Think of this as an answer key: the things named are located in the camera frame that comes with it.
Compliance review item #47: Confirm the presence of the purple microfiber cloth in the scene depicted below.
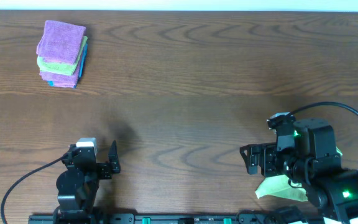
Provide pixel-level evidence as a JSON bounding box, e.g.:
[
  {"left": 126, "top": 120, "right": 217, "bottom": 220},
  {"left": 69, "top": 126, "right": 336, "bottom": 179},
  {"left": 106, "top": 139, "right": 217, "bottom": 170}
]
[{"left": 36, "top": 20, "right": 86, "bottom": 65}]

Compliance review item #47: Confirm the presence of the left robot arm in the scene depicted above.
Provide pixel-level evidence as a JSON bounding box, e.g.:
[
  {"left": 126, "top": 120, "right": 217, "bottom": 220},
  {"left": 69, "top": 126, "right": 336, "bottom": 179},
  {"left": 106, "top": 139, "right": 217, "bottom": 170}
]
[{"left": 52, "top": 138, "right": 121, "bottom": 224}]

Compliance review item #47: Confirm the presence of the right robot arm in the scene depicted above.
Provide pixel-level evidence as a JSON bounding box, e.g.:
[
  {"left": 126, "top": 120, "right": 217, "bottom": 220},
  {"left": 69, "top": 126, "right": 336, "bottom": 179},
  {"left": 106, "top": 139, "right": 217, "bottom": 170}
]
[{"left": 239, "top": 116, "right": 358, "bottom": 223}]

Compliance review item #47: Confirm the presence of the crumpled green microfiber cloth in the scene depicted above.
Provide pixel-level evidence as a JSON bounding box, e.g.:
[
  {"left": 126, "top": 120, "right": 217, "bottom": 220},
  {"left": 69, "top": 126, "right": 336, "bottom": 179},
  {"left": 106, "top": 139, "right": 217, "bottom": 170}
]
[{"left": 255, "top": 146, "right": 344, "bottom": 202}]

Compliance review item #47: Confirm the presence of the folded purple cloth in stack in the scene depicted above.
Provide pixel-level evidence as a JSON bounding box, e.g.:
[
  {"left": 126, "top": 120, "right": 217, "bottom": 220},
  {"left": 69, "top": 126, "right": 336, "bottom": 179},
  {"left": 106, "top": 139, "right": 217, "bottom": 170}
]
[{"left": 37, "top": 57, "right": 83, "bottom": 88}]

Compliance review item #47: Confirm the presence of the folded green cloth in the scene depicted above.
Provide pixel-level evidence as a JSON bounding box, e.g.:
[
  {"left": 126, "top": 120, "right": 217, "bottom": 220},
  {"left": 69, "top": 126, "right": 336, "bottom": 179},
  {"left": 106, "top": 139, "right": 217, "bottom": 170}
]
[{"left": 37, "top": 36, "right": 88, "bottom": 76}]

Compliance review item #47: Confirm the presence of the folded blue cloth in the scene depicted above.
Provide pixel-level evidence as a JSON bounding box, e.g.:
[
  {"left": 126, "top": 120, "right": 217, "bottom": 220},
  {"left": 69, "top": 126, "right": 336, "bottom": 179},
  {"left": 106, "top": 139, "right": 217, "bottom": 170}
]
[{"left": 48, "top": 44, "right": 88, "bottom": 88}]

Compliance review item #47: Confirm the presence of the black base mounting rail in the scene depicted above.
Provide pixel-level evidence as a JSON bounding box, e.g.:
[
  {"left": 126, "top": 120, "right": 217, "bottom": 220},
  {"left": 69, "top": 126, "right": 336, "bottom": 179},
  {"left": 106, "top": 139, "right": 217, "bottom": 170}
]
[{"left": 28, "top": 213, "right": 324, "bottom": 224}]

